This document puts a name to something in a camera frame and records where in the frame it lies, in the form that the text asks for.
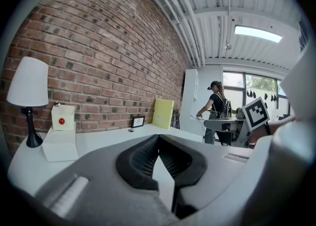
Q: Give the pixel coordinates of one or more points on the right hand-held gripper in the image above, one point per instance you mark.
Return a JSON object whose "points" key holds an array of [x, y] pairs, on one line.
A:
{"points": [[255, 114]]}

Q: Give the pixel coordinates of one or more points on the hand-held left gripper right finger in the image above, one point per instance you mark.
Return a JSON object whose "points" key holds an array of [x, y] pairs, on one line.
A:
{"points": [[209, 165]]}

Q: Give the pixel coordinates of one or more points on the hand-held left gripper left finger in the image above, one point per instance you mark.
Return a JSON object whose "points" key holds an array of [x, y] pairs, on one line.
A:
{"points": [[98, 183]]}

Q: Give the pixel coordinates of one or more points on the black picture frame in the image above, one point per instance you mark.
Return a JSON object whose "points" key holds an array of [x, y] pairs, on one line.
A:
{"points": [[138, 122]]}

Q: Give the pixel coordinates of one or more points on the person's right forearm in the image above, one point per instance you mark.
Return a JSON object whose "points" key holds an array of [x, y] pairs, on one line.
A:
{"points": [[279, 126]]}

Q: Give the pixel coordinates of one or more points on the beige object on grey table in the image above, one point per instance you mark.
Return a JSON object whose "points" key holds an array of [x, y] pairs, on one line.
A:
{"points": [[238, 114]]}

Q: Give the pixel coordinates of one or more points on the large window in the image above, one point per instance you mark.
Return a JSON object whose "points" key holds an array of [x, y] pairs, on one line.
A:
{"points": [[259, 86]]}

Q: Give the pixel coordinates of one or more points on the grey round table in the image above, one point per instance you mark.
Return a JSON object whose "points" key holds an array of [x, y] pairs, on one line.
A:
{"points": [[222, 124]]}

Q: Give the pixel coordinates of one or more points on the white cardboard box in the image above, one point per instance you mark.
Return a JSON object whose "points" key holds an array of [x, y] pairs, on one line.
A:
{"points": [[60, 146]]}

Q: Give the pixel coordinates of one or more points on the metal rack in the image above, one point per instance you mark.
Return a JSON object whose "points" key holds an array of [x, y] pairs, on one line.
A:
{"points": [[175, 119]]}

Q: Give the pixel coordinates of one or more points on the yellow file box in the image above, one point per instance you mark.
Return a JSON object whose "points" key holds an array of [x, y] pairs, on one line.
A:
{"points": [[163, 114]]}

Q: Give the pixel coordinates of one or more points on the white tall cabinet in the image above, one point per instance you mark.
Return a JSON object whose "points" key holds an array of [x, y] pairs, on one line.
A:
{"points": [[188, 91]]}

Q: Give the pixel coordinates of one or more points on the cream box with red dot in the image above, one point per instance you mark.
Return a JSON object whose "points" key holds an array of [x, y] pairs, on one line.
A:
{"points": [[63, 119]]}

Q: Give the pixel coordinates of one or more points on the rectangular ceiling light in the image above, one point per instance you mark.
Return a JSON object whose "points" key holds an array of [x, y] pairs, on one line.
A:
{"points": [[258, 33]]}

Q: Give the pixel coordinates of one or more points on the pens in cream box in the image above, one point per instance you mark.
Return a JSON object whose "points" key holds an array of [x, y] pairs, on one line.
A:
{"points": [[57, 103]]}

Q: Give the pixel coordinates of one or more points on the thin white ceiling conduit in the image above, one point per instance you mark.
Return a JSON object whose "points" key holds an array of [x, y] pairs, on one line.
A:
{"points": [[223, 15]]}

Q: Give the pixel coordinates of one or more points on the white shade black table lamp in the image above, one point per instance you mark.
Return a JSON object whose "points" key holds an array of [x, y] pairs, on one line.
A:
{"points": [[28, 84]]}

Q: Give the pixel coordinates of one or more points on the white ceiling pipe bundle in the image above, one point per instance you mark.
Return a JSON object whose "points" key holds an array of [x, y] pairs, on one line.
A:
{"points": [[182, 15]]}

